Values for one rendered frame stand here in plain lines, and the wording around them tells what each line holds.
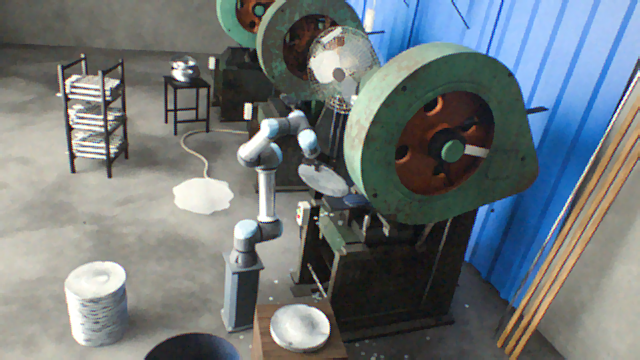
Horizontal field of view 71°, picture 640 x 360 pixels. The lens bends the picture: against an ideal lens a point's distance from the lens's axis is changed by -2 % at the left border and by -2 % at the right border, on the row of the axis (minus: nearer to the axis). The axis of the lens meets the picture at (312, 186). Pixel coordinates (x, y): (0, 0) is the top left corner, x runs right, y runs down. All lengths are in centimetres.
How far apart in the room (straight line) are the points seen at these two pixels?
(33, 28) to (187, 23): 244
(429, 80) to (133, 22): 725
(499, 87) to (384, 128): 55
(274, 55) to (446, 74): 184
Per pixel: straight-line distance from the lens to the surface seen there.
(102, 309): 262
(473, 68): 200
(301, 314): 239
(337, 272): 249
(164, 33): 876
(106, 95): 409
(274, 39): 349
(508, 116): 223
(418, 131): 206
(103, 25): 875
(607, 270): 304
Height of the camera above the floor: 203
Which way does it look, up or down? 28 degrees down
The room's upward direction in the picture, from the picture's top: 9 degrees clockwise
